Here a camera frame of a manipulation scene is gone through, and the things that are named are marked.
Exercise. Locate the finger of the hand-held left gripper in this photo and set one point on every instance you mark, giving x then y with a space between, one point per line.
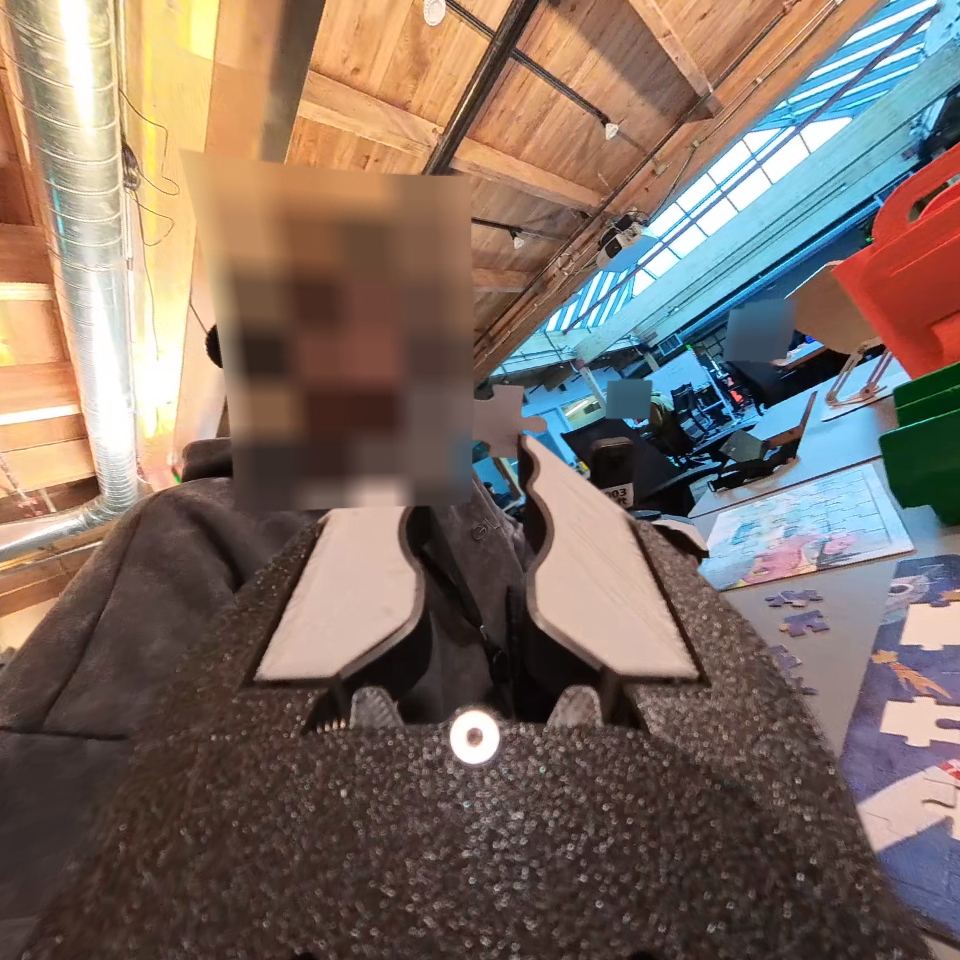
686 536

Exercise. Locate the puzzle pieces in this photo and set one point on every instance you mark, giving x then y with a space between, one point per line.
806 621

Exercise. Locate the space puzzle board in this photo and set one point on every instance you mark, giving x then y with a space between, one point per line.
874 720

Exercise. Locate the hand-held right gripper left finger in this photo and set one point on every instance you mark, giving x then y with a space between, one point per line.
345 592

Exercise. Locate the green plastic bin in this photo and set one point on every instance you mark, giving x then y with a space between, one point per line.
930 450

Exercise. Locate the white ceiling camera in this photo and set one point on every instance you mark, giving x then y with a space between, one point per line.
619 240

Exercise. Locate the silver air duct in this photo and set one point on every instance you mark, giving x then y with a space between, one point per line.
82 225

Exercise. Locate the red plastic bin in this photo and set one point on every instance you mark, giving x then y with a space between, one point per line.
900 300

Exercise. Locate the colourful cartoon puzzle board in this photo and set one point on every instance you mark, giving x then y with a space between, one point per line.
810 532

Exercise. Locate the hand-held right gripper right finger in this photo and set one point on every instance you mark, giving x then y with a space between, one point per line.
607 592

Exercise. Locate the wooden frame stand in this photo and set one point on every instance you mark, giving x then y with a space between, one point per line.
855 396

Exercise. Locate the blue jigsaw puzzle piece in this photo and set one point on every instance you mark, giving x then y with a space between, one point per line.
506 420

